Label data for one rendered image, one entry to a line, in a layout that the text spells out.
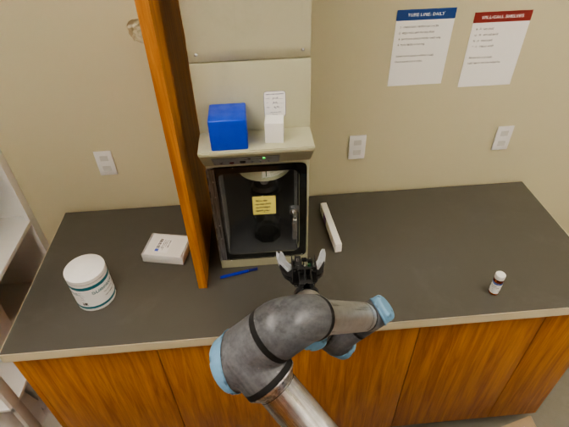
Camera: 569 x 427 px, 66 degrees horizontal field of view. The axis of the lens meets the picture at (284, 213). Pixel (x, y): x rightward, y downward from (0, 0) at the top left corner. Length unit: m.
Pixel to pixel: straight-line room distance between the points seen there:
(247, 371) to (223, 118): 0.63
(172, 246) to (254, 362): 0.94
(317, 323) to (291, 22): 0.73
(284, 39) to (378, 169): 0.95
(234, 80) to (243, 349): 0.71
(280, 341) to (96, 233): 1.27
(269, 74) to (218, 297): 0.78
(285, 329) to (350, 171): 1.23
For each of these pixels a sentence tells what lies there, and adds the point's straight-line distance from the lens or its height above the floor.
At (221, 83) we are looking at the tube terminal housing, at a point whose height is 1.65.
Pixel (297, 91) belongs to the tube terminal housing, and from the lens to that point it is 1.25.
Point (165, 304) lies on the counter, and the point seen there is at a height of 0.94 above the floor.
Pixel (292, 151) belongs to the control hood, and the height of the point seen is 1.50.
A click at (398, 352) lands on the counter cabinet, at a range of 1.73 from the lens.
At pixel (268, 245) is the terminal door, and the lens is 1.56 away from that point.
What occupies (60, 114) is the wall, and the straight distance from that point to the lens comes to 1.89.
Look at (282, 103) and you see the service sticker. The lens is 1.26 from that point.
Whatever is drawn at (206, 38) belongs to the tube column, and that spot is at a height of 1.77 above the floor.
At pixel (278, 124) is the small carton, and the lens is 1.20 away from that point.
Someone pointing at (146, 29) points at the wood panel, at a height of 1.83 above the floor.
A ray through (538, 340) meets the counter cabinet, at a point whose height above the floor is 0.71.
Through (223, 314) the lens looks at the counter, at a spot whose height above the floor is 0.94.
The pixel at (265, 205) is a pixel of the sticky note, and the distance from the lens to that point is 1.44.
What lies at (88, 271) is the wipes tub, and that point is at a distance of 1.58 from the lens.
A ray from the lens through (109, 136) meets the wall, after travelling 1.88.
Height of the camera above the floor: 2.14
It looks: 40 degrees down
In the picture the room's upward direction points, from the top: 2 degrees counter-clockwise
